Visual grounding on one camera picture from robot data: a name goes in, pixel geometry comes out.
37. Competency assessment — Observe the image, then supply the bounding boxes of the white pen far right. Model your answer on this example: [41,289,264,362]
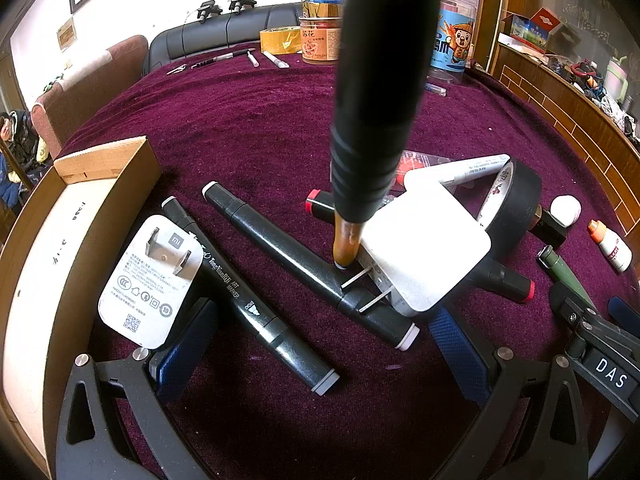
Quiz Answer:
[262,51,290,70]

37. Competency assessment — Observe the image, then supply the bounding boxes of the blue cartoon label jar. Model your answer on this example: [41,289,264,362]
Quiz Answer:
[428,0,477,82]

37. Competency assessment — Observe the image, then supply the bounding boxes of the seated person in background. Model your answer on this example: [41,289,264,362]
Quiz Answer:
[1,110,52,214]

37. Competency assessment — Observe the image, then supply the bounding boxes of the black marker red caps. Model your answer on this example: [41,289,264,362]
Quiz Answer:
[305,188,535,304]

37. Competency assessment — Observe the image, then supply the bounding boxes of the black clamp on sofa left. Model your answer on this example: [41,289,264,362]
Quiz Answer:
[196,0,222,24]

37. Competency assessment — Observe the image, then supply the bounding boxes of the wooden brick pattern counter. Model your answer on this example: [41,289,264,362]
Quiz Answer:
[490,44,640,270]

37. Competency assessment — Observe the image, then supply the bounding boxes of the gold tin red lid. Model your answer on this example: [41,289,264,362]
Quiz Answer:
[302,0,345,18]

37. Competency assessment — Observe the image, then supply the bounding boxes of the yellow tape roll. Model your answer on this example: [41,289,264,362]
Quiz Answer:
[259,26,302,55]

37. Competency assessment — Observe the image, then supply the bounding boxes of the large black brush pen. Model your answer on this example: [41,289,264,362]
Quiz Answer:
[331,0,440,268]

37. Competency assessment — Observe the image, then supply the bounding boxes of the white square power adapter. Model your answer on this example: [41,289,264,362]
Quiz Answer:
[335,181,491,318]

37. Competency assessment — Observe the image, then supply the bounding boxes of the black marker white caps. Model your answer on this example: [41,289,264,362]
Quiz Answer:
[202,181,420,351]

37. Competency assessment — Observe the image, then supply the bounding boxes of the small wall plaque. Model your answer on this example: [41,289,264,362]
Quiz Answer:
[56,16,77,51]

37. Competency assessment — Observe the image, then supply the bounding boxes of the black clamp on sofa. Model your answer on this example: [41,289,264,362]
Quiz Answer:
[196,0,222,24]
[229,0,257,14]

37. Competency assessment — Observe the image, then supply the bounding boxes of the small scissors far table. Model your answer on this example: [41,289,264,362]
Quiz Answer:
[166,64,189,75]

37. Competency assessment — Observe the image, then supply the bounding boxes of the black clamp on sofa right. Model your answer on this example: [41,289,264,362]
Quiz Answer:
[229,0,257,14]

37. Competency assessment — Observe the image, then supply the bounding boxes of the orange cap white bottle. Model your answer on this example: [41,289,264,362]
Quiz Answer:
[588,220,632,273]

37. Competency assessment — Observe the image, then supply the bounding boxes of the white Xiaomi charger plug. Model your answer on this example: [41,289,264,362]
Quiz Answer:
[98,214,204,350]

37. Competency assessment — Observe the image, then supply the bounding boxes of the black leather sofa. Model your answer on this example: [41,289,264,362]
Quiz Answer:
[142,2,302,75]

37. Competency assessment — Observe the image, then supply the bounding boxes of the purple velvet tablecloth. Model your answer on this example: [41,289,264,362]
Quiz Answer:
[63,55,639,479]

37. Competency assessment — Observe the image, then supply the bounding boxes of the white marker pen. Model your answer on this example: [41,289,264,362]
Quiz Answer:
[396,154,510,193]

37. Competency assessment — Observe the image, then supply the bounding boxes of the black lipstick tube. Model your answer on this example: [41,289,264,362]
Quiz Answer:
[528,204,567,249]

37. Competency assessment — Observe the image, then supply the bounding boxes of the black tape roll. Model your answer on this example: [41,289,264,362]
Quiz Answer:
[476,158,542,258]

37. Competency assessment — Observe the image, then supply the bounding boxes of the white pen far left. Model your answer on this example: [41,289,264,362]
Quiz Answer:
[247,52,259,68]

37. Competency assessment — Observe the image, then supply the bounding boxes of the red item plastic packet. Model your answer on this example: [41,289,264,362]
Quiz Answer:
[398,151,450,171]

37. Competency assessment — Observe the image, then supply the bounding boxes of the colourful box on counter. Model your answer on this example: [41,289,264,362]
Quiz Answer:
[502,6,561,52]

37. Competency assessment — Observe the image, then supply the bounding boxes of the brown cardboard box tray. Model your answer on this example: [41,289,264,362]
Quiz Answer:
[1,136,160,478]

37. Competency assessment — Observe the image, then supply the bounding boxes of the brown armchair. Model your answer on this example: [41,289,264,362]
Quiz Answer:
[30,35,149,158]

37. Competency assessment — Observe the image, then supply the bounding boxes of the black pen far table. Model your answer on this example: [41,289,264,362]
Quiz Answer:
[190,48,255,70]

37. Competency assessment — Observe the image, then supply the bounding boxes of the pale green cup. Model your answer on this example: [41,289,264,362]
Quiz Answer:
[604,56,628,102]

